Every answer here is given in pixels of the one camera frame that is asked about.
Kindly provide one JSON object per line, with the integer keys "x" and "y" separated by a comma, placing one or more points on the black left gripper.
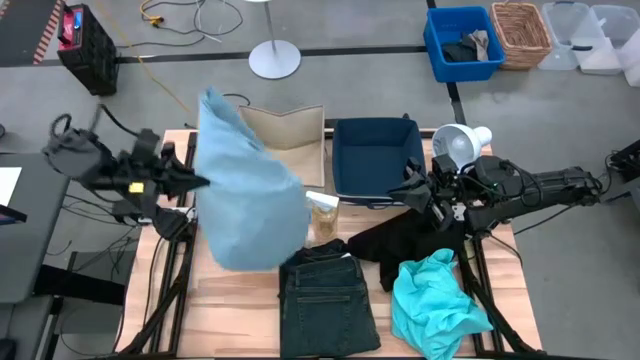
{"x": 150, "y": 172}

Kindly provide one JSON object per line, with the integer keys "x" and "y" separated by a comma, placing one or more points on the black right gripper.
{"x": 445, "y": 190}

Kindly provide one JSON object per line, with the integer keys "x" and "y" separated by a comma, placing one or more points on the light blue cloth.
{"x": 245, "y": 200}

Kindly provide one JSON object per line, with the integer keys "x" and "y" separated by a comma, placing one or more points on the black garment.
{"x": 400, "y": 240}

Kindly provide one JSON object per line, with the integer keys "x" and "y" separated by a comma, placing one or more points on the teal cloth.
{"x": 430, "y": 305}

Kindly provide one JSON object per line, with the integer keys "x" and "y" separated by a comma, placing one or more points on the dark denim jeans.
{"x": 325, "y": 305}

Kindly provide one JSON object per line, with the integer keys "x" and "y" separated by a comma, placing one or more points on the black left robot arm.
{"x": 75, "y": 157}

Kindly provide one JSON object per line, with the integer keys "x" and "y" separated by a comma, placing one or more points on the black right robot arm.
{"x": 550, "y": 187}

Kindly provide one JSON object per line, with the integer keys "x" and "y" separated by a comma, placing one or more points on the dark clothes pile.
{"x": 457, "y": 50}

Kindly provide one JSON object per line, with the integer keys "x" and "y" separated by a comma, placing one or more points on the navy fabric bin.
{"x": 372, "y": 155}

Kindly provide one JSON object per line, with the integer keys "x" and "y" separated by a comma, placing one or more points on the white gooseneck lamp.
{"x": 460, "y": 142}

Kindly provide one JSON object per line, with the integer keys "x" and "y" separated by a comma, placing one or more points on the clear spray bottle amber liquid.
{"x": 325, "y": 220}

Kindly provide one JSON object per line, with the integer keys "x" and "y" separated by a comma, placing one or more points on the beige fabric bin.
{"x": 295, "y": 135}

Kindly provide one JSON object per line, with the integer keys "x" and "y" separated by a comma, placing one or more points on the grey round floor stand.
{"x": 274, "y": 59}

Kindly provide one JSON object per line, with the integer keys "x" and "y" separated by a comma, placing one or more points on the beige cloth piece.
{"x": 481, "y": 42}

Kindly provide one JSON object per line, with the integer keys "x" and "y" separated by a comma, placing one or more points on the blue plastic bin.
{"x": 440, "y": 25}

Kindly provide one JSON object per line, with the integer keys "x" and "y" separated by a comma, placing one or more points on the black crate red top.
{"x": 90, "y": 55}

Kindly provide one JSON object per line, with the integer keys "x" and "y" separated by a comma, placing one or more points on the grey desk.
{"x": 30, "y": 240}

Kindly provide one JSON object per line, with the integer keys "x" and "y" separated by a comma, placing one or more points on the white paper sheet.
{"x": 7, "y": 182}

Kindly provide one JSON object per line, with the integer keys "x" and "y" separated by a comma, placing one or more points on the wicker basket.
{"x": 520, "y": 32}

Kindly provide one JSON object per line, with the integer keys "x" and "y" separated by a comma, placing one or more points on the clear plastic bin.
{"x": 557, "y": 30}
{"x": 607, "y": 35}

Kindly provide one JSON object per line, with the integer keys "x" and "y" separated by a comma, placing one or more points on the black mat orange striped edge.
{"x": 25, "y": 25}

